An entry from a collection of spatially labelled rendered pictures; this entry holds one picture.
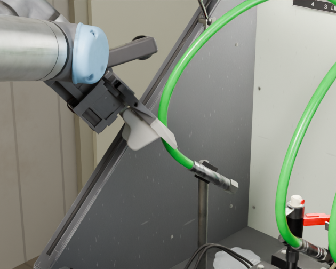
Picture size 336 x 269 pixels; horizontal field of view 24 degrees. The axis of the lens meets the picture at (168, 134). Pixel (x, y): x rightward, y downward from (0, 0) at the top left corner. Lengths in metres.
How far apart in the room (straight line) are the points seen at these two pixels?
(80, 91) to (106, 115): 0.05
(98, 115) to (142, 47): 0.12
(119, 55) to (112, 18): 2.00
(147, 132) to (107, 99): 0.08
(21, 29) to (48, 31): 0.06
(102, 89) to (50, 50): 0.22
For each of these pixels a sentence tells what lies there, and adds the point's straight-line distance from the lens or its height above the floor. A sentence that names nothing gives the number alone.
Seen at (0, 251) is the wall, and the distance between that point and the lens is 3.12.
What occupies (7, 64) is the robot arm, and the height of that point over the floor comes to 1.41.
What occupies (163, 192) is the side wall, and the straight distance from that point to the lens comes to 1.47.
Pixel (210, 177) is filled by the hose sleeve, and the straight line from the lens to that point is 1.23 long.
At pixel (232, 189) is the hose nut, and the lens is 1.26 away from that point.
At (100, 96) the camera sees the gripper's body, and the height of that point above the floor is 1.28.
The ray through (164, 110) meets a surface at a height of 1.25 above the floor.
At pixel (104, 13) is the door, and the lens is 3.10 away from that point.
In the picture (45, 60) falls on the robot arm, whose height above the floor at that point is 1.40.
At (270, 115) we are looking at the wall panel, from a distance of 1.58.
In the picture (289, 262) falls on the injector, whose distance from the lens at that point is 1.28.
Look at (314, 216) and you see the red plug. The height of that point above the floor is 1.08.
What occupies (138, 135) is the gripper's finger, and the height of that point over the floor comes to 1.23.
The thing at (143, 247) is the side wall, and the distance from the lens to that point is 1.48.
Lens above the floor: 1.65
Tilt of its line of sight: 22 degrees down
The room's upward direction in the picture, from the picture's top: straight up
